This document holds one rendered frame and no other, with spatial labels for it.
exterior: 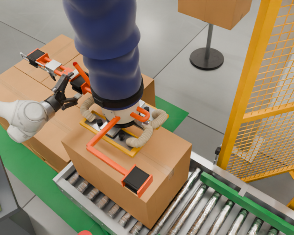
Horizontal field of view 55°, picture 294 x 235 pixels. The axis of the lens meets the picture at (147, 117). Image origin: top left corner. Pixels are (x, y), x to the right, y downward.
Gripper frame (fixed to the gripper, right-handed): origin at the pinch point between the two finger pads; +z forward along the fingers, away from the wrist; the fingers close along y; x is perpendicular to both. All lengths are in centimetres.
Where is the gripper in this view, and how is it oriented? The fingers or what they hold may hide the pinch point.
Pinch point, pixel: (80, 81)
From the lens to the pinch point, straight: 144.5
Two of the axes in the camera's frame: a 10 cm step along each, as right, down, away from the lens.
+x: 8.0, 4.4, -4.1
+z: 6.0, -6.5, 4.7
